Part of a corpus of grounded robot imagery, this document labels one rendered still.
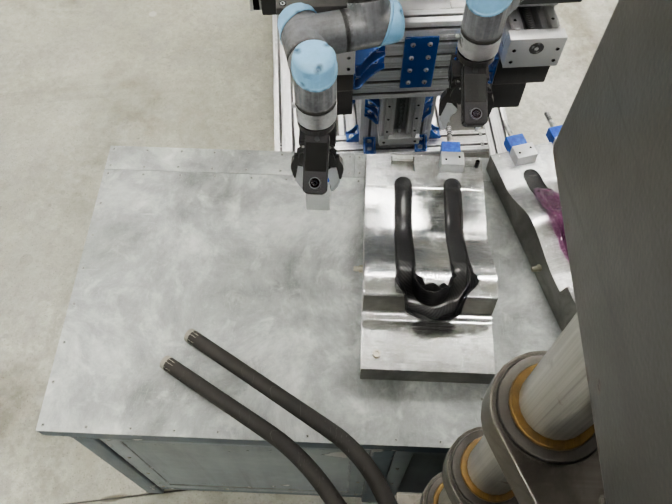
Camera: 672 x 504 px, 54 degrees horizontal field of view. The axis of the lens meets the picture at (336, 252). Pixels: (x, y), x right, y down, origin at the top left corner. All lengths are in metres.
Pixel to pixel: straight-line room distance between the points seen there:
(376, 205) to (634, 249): 1.20
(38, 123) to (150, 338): 1.71
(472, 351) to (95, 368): 0.76
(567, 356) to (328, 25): 0.87
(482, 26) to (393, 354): 0.62
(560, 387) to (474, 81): 0.88
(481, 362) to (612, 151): 1.07
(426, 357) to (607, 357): 1.04
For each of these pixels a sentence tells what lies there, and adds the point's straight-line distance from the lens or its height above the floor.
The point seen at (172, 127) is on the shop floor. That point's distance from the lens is 2.81.
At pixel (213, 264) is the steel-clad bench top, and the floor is 0.80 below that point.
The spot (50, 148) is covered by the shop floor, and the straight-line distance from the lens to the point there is 2.90.
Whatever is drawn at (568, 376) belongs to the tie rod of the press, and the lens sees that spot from 0.48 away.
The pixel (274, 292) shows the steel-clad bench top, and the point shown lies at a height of 0.80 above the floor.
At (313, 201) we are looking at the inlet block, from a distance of 1.39.
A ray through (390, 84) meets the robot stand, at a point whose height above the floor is 0.74.
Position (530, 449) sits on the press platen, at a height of 1.54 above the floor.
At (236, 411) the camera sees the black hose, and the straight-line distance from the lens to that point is 1.29.
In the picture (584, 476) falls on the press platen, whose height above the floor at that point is 1.54.
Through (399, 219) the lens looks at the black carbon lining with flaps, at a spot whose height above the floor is 0.88.
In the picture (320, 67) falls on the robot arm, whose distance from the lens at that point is 1.12.
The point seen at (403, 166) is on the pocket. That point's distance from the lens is 1.54.
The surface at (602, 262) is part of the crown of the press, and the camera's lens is 0.30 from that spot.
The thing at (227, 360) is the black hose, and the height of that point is 0.86.
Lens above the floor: 2.09
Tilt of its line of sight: 60 degrees down
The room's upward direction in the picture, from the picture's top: straight up
